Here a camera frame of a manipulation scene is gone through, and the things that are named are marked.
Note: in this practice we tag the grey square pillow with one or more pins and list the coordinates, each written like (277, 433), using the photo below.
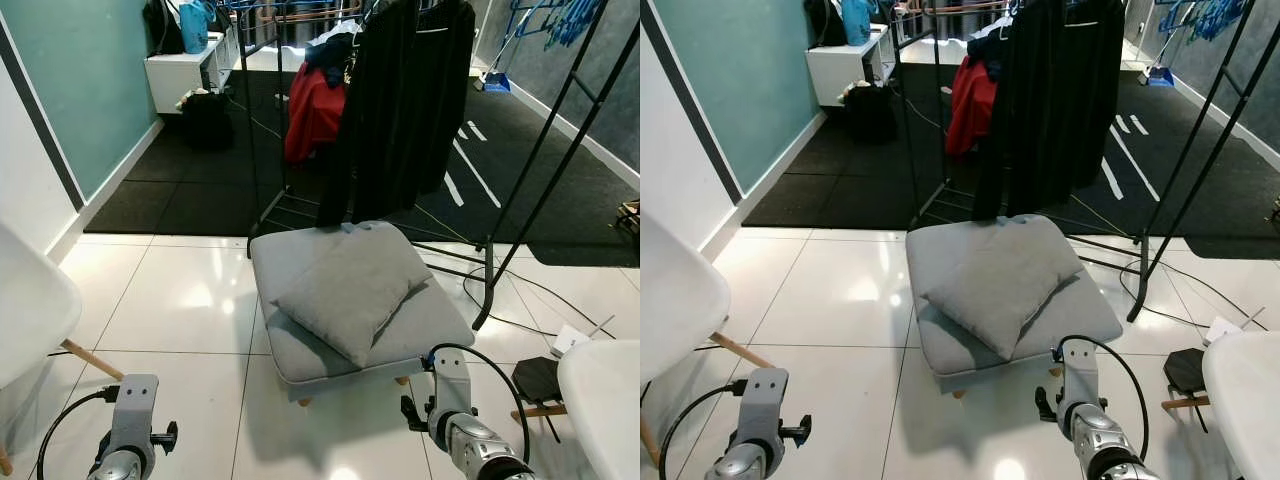
(350, 285)
(1000, 280)

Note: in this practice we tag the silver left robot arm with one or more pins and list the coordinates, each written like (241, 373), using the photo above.
(738, 465)
(120, 468)

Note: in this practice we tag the grey cushioned ottoman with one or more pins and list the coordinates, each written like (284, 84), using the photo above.
(1085, 315)
(425, 330)

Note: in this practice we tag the black hexagonal pad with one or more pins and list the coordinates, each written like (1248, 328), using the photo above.
(1185, 368)
(537, 380)

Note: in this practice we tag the black metal clothes rack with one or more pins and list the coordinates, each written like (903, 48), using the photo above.
(1140, 290)
(484, 300)

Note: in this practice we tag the black rubber floor mat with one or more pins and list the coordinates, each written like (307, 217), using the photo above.
(850, 190)
(200, 190)

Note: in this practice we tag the black hanging garment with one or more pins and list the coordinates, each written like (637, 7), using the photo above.
(1050, 100)
(400, 110)

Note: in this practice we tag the red hanging garment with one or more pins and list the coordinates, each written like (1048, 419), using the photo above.
(312, 115)
(968, 105)

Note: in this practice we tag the black boxy bag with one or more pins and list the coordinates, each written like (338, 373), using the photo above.
(870, 113)
(207, 122)

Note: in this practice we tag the blue dustpan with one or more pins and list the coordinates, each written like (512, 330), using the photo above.
(497, 83)
(1161, 77)

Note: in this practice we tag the white low shelf cabinet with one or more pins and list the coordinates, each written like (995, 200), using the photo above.
(175, 80)
(835, 72)

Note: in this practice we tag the dark blue garment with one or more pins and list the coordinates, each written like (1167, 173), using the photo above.
(990, 50)
(330, 55)

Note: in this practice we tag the light blue bag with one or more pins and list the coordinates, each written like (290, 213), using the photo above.
(857, 22)
(193, 28)

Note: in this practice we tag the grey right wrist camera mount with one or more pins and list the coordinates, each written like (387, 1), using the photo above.
(452, 385)
(1080, 375)

